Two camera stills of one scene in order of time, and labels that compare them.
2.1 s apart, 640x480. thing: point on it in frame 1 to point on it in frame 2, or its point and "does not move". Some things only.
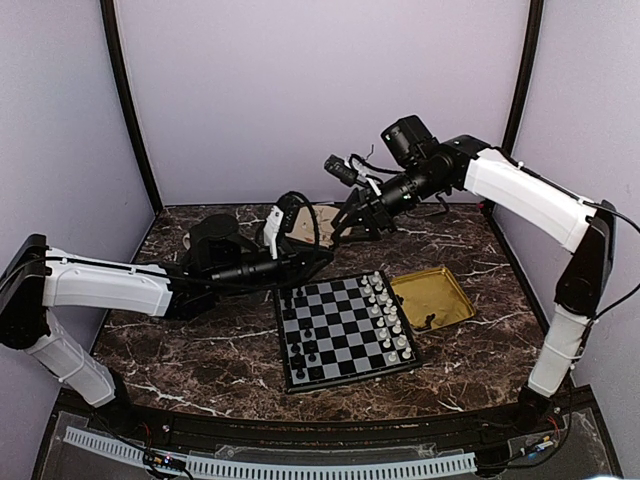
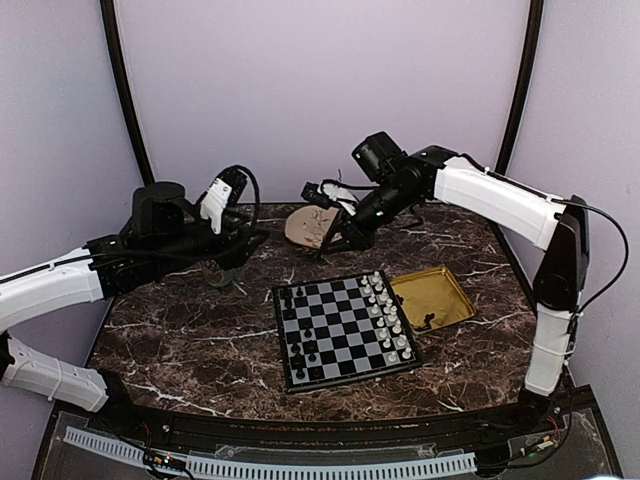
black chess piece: (297, 361) does not move
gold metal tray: (433, 291) does not move
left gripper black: (292, 260) to (234, 254)
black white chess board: (342, 330) does not move
